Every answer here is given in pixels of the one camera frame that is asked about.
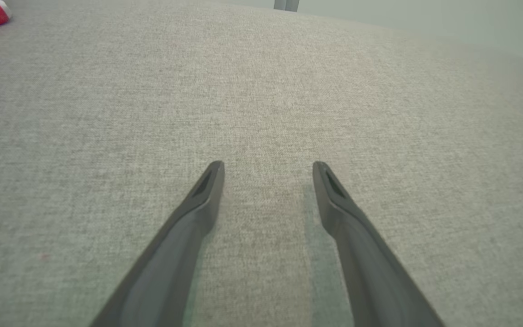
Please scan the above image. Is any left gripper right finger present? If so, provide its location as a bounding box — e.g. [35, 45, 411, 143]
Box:
[313, 161, 446, 327]

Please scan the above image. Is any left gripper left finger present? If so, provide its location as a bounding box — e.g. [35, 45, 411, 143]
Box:
[90, 160, 225, 327]

